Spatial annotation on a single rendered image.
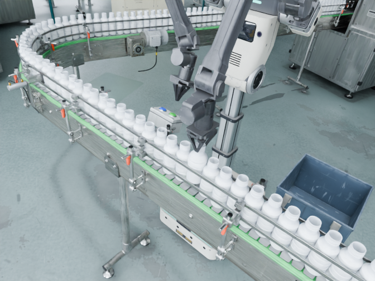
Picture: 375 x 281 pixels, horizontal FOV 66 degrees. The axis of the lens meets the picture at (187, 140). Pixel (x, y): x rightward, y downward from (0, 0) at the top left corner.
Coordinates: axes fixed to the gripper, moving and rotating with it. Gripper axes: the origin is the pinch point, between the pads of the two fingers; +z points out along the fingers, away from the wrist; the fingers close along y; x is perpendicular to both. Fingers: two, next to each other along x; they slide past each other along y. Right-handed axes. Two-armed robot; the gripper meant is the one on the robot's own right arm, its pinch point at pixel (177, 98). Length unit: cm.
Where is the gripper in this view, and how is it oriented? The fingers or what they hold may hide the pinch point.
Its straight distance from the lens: 126.9
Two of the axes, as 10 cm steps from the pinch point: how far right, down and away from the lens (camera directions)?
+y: 7.6, 4.4, -4.8
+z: -3.0, 8.9, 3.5
